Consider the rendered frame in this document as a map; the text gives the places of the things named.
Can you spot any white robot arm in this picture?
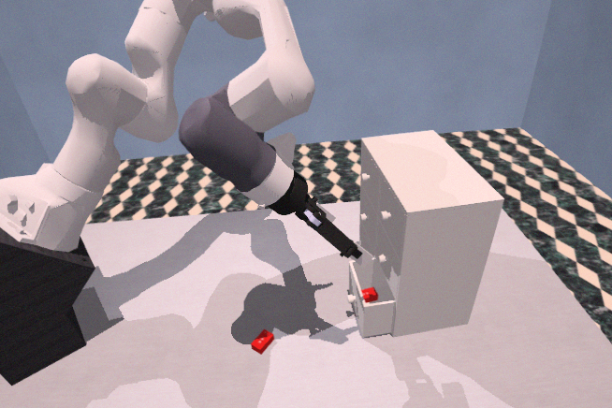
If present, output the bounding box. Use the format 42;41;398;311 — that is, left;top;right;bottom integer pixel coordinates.
0;0;315;252

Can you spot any white chest of drawers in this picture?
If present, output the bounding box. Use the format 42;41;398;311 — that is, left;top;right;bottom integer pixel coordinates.
361;130;504;337

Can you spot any small red block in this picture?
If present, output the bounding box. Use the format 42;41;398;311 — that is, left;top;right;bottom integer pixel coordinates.
251;329;274;355
362;287;378;303

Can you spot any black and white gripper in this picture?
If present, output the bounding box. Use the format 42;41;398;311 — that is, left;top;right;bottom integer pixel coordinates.
268;170;373;268

